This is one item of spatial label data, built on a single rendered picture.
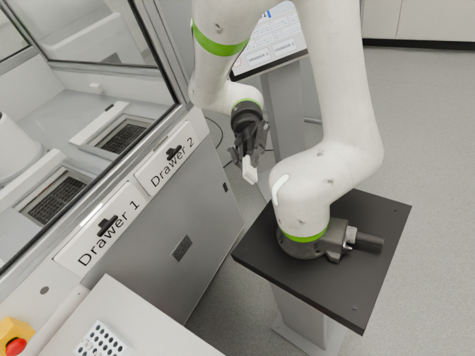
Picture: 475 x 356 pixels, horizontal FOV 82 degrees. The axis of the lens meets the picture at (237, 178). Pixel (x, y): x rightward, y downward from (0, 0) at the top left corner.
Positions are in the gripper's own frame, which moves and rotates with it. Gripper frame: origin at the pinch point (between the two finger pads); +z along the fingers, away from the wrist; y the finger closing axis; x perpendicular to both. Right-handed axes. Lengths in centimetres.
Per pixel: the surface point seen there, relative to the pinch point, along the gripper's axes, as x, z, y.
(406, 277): -118, -28, 2
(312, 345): -94, -2, 48
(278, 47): -3, -67, -15
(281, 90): -21, -78, -4
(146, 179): 7.2, -23.5, 38.7
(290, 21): 0, -73, -24
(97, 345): -3, 20, 55
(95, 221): 13.3, -6.3, 47.7
